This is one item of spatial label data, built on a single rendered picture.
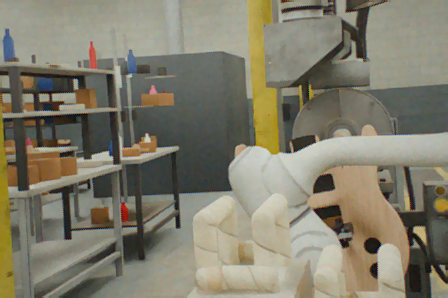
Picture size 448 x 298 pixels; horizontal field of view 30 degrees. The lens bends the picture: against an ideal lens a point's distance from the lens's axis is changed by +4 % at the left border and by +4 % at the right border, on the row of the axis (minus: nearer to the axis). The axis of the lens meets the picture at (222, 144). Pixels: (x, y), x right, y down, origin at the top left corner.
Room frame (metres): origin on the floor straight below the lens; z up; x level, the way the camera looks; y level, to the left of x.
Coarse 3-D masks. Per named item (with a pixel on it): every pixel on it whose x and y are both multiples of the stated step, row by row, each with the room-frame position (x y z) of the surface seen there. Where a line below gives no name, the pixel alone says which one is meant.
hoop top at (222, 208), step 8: (216, 200) 1.24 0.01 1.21; (224, 200) 1.24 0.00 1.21; (232, 200) 1.28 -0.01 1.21; (208, 208) 1.15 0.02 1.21; (216, 208) 1.17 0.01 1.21; (224, 208) 1.20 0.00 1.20; (232, 208) 1.26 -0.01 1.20; (200, 216) 1.11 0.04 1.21; (208, 216) 1.11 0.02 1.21; (216, 216) 1.14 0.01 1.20; (224, 216) 1.19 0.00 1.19; (216, 224) 1.13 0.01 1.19
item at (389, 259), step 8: (384, 248) 1.21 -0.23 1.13; (392, 248) 1.21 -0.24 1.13; (384, 256) 1.16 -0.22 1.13; (392, 256) 1.15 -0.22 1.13; (400, 256) 1.20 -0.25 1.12; (384, 264) 1.11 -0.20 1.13; (392, 264) 1.10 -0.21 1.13; (400, 264) 1.13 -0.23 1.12; (384, 272) 1.07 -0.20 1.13; (392, 272) 1.07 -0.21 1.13; (400, 272) 1.08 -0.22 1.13; (384, 280) 1.07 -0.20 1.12; (392, 280) 1.06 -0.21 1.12; (400, 280) 1.07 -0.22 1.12
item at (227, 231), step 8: (232, 216) 1.28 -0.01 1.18; (224, 224) 1.27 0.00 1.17; (232, 224) 1.28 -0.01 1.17; (224, 232) 1.27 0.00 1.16; (232, 232) 1.28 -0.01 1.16; (224, 240) 1.28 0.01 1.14; (232, 240) 1.28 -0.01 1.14; (224, 248) 1.28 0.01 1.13; (232, 248) 1.28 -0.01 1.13; (224, 256) 1.28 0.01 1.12; (232, 256) 1.27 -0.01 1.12; (224, 264) 1.28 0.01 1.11; (232, 264) 1.27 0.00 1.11
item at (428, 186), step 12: (444, 180) 2.16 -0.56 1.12; (432, 192) 2.08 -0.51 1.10; (432, 204) 2.08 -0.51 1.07; (432, 216) 2.08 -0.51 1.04; (444, 216) 2.07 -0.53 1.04; (432, 228) 2.08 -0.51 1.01; (444, 228) 2.07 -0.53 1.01; (408, 240) 2.30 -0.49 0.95; (420, 240) 2.25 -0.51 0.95; (432, 240) 2.08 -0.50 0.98; (444, 240) 2.07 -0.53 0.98; (432, 252) 2.08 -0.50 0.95; (444, 252) 2.07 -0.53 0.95; (432, 264) 2.08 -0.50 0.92; (444, 264) 2.08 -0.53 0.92; (444, 276) 2.14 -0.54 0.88
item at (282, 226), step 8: (288, 216) 1.27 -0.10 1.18; (280, 224) 1.26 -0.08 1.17; (288, 224) 1.27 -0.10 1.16; (280, 232) 1.26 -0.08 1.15; (288, 232) 1.27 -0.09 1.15; (280, 240) 1.26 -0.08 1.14; (288, 240) 1.26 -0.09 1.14; (280, 248) 1.26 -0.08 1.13; (288, 248) 1.26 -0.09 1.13; (280, 256) 1.26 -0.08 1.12; (288, 256) 1.26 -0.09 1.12; (280, 264) 1.26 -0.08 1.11; (288, 264) 1.26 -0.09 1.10
